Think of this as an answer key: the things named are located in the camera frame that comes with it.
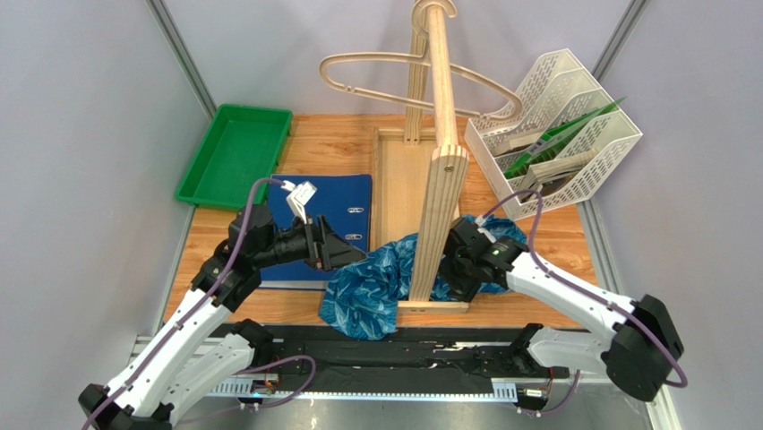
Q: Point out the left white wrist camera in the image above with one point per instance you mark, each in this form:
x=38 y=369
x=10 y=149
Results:
x=298 y=197

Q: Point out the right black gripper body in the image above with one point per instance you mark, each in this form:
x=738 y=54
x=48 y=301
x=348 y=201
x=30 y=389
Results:
x=459 y=262

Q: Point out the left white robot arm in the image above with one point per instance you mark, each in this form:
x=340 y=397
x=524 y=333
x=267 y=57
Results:
x=159 y=386

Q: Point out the green plastic tray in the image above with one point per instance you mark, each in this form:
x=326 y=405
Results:
x=242 y=144

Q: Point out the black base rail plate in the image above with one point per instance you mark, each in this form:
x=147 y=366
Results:
x=470 y=364

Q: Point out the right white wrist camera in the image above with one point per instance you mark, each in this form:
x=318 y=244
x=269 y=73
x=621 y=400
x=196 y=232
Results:
x=480 y=223

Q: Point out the green folder in rack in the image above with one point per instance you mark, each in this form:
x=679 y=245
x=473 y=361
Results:
x=554 y=140

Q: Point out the wooden hanger stand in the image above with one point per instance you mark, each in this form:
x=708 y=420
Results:
x=418 y=175

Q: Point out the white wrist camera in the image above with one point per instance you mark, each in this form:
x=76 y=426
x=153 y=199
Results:
x=480 y=223
x=298 y=197

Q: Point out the blue patterned shorts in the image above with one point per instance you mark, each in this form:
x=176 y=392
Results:
x=362 y=299

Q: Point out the blue ring binder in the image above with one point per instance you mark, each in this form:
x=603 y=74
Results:
x=346 y=203

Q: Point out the beige hangers in rack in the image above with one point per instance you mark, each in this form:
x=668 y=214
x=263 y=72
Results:
x=549 y=176

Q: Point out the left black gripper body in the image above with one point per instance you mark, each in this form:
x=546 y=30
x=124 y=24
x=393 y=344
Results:
x=313 y=252

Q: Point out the white plastic file rack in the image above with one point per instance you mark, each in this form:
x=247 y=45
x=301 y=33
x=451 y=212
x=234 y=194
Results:
x=557 y=89

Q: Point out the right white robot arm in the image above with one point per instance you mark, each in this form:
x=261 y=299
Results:
x=633 y=342

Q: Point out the wooden clothes hanger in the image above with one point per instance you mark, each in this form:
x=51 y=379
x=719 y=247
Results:
x=418 y=65

